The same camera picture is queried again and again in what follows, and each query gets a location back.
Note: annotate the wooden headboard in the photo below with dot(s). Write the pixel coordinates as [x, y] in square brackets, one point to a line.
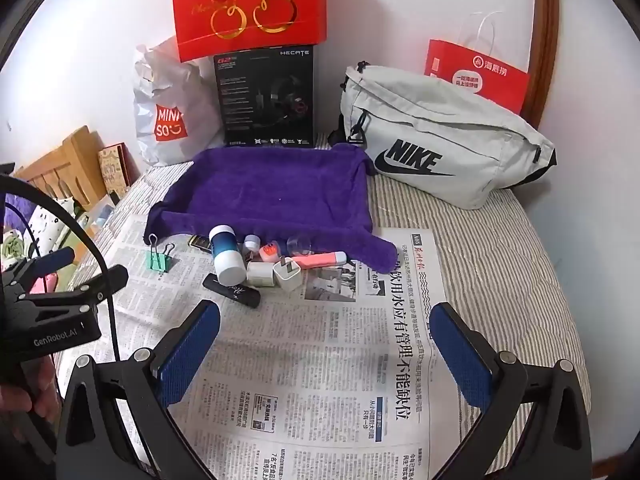
[75, 160]

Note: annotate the green binder clip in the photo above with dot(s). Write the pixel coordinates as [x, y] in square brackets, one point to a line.
[159, 262]

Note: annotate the polka dot pillow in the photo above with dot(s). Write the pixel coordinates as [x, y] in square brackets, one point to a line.
[47, 225]

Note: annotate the white plastic shopping bag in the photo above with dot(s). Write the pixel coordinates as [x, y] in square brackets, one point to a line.
[170, 95]

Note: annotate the black tube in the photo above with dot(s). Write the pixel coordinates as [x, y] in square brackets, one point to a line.
[232, 291]

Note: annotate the black headphone box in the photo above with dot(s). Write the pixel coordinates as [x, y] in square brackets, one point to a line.
[240, 110]

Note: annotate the pink and white pen device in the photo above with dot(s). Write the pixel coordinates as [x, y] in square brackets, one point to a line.
[320, 260]

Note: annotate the blue and white bottle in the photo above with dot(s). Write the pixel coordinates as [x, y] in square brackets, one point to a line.
[225, 255]

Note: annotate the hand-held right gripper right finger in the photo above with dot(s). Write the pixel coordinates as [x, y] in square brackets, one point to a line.
[460, 355]

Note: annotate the white charger plug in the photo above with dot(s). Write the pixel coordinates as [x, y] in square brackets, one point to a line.
[287, 277]

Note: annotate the grey waist bag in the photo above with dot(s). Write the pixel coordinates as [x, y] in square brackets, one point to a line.
[450, 135]

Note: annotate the newspaper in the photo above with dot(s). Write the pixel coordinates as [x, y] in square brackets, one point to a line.
[310, 360]

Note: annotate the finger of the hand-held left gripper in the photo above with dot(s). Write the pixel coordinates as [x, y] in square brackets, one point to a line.
[100, 281]
[52, 260]

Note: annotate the brown patterned box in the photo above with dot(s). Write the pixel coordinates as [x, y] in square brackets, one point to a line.
[112, 170]

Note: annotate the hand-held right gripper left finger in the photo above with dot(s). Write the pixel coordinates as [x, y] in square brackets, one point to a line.
[190, 355]

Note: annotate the purple plush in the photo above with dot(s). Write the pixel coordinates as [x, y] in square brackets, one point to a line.
[15, 212]

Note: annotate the person's left hand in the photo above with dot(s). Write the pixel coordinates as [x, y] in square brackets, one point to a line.
[44, 385]

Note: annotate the white tape roll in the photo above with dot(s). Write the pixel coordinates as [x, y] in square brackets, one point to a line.
[260, 274]

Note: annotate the black and gold lighter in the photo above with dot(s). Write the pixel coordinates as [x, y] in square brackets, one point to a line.
[200, 243]

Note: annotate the clear plastic cap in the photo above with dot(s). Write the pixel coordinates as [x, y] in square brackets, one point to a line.
[300, 246]

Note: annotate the striped bed sheet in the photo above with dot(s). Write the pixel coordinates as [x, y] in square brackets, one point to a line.
[500, 260]

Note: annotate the round wooden frame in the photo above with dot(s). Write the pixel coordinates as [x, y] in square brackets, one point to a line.
[547, 35]

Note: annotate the purple towel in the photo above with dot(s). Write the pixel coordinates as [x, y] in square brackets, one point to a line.
[275, 185]

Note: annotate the small orange jar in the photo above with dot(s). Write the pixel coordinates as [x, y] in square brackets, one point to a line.
[268, 251]

